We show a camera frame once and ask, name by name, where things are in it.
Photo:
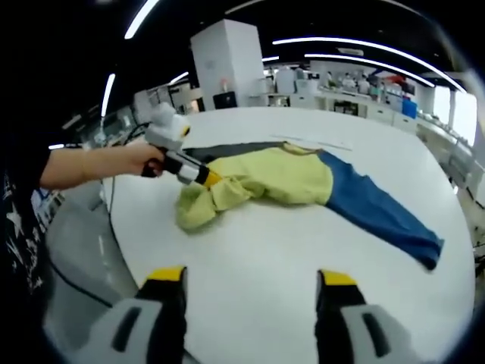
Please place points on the long curved light strip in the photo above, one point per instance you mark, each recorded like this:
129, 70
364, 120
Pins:
363, 43

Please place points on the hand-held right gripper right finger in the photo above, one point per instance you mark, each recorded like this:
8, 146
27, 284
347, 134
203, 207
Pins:
341, 322

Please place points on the blue crate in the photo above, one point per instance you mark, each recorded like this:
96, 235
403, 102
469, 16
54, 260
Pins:
409, 108

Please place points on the short curved light strip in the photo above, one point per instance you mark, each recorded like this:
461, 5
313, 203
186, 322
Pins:
363, 60

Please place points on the white counter cabinets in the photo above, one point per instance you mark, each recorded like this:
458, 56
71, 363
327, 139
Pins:
363, 108

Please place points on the yellow blue grey garment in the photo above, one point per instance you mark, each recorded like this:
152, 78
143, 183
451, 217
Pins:
295, 178

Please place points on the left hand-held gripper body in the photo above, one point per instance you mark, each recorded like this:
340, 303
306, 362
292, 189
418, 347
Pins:
166, 127

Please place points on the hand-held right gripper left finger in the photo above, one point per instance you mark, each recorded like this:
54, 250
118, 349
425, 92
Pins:
151, 322

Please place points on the wide white pillar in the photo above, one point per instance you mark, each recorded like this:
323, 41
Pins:
227, 60

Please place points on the person's left hand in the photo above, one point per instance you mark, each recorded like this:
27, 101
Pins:
138, 159

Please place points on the straight light strip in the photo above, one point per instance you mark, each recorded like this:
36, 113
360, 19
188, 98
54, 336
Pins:
108, 95
140, 19

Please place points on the black cabinet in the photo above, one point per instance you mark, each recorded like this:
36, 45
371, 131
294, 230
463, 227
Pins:
225, 101

